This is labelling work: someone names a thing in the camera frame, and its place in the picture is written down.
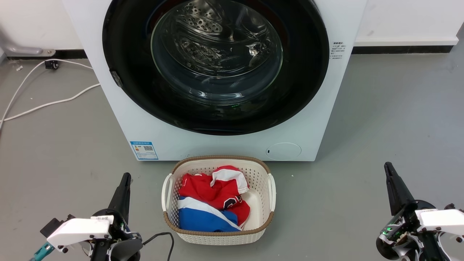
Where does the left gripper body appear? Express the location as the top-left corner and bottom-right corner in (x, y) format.
(90, 208), (144, 261)

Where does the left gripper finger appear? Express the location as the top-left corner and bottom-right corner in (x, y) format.
(108, 173), (128, 219)
(118, 174), (132, 222)

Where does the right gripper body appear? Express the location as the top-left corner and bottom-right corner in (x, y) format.
(376, 201), (450, 261)

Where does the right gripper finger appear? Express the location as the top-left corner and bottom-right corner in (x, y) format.
(384, 162), (403, 218)
(389, 162), (416, 211)

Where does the round black glass washer door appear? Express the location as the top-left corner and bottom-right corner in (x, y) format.
(102, 0), (330, 136)

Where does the white front-load washing machine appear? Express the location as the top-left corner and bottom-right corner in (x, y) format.
(61, 0), (367, 162)

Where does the blue energy label sticker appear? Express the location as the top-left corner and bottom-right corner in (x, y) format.
(130, 141), (159, 161)

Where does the blue and white garment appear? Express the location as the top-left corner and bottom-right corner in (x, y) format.
(177, 196), (242, 232)

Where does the red and white garment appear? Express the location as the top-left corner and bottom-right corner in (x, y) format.
(178, 165), (251, 227)

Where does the cream perforated laundry basket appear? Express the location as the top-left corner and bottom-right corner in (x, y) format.
(161, 156), (277, 246)

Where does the round white filter cover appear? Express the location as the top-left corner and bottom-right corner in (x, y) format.
(266, 142), (302, 161)

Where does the black text notice sticker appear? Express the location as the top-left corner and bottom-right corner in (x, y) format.
(329, 41), (347, 61)

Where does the teal cable connector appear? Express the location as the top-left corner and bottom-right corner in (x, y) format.
(30, 242), (55, 261)

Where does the white floor cable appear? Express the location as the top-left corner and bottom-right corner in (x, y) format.
(0, 59), (94, 125)
(0, 83), (101, 122)

